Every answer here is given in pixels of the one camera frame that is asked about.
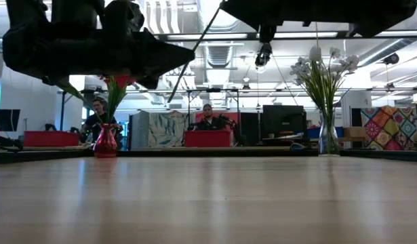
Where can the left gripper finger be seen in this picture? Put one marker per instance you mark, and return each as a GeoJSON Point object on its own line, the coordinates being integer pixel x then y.
{"type": "Point", "coordinates": [160, 54]}
{"type": "Point", "coordinates": [148, 82]}

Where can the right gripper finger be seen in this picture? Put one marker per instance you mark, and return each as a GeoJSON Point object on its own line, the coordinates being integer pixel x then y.
{"type": "Point", "coordinates": [255, 13]}
{"type": "Point", "coordinates": [268, 33]}

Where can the red flower bunch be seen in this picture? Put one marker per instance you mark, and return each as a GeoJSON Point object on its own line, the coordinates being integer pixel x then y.
{"type": "Point", "coordinates": [116, 98]}

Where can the red glass vase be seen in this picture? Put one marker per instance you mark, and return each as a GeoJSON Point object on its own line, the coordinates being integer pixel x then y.
{"type": "Point", "coordinates": [105, 144]}

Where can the clear glass vase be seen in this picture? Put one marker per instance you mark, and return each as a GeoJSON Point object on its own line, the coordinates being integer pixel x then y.
{"type": "Point", "coordinates": [328, 142]}

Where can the black rig bar with lights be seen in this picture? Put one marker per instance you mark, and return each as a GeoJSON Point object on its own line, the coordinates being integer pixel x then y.
{"type": "Point", "coordinates": [342, 35]}

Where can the grey leaf-print panel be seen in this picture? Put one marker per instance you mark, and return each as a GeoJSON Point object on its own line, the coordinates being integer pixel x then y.
{"type": "Point", "coordinates": [160, 130]}

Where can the orange partition panel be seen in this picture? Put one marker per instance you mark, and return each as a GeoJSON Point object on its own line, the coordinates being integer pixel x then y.
{"type": "Point", "coordinates": [198, 117]}

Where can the black ceiling spotlight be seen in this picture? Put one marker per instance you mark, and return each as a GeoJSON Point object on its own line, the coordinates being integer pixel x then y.
{"type": "Point", "coordinates": [392, 58]}

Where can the person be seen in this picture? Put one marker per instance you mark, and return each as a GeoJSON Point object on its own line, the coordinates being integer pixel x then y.
{"type": "Point", "coordinates": [94, 120]}
{"type": "Point", "coordinates": [208, 120]}

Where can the red bin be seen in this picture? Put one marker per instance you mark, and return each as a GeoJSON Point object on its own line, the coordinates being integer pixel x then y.
{"type": "Point", "coordinates": [52, 139]}
{"type": "Point", "coordinates": [208, 139]}

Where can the large black monitor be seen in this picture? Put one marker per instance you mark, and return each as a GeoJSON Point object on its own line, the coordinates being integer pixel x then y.
{"type": "Point", "coordinates": [282, 120]}

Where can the small black monitor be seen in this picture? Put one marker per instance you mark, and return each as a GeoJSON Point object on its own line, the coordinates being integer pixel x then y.
{"type": "Point", "coordinates": [4, 120]}

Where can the blue bin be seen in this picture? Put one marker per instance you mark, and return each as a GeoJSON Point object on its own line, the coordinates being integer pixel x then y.
{"type": "Point", "coordinates": [312, 132]}

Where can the cardboard box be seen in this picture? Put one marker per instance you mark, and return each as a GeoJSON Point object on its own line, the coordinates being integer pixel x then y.
{"type": "Point", "coordinates": [355, 132]}

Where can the colourful patchwork quilt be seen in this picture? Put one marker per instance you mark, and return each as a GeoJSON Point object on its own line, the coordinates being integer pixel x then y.
{"type": "Point", "coordinates": [391, 127]}

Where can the silver ventilation duct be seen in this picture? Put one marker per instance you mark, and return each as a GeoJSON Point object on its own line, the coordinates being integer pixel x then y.
{"type": "Point", "coordinates": [220, 54]}

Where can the black aluminium table frame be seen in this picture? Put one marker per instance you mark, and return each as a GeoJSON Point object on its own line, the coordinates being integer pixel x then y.
{"type": "Point", "coordinates": [211, 153]}

